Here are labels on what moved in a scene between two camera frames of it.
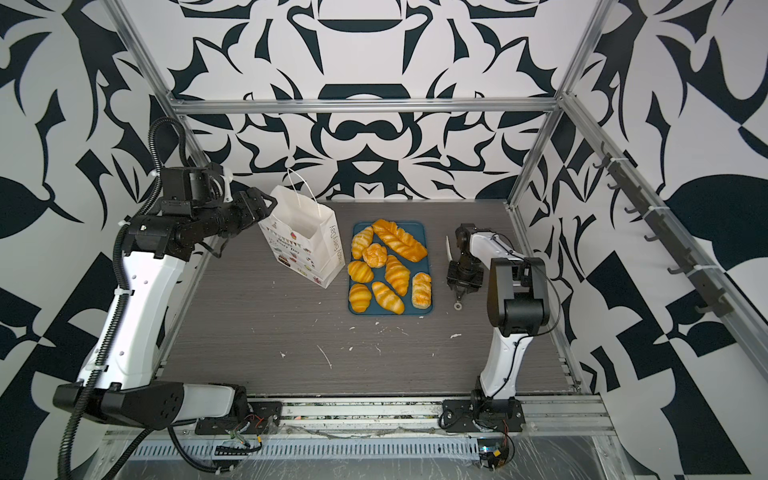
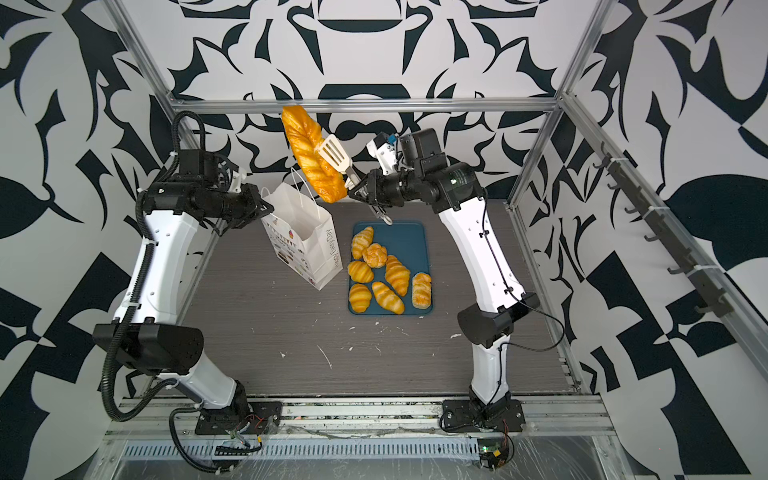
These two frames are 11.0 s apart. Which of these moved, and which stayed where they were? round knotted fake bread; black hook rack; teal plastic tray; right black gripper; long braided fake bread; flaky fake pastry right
Moved: long braided fake bread; right black gripper
Stayed: flaky fake pastry right; teal plastic tray; black hook rack; round knotted fake bread
